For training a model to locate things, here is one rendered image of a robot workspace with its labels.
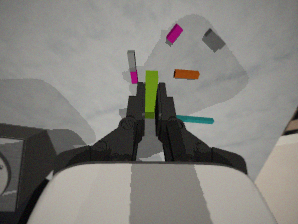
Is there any lime green rod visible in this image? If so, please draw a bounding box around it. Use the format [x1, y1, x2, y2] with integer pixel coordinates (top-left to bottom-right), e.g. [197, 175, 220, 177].
[145, 70, 158, 119]

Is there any orange rectangular block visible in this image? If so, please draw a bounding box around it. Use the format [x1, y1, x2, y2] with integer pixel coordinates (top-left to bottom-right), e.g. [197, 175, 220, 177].
[174, 69, 200, 79]

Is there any turquoise rod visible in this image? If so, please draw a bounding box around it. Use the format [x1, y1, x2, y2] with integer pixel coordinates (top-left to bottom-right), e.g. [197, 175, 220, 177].
[176, 115, 214, 124]

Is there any magenta rod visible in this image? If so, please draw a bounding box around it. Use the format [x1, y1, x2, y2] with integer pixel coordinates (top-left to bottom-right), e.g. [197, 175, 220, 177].
[130, 70, 138, 83]
[166, 23, 183, 43]

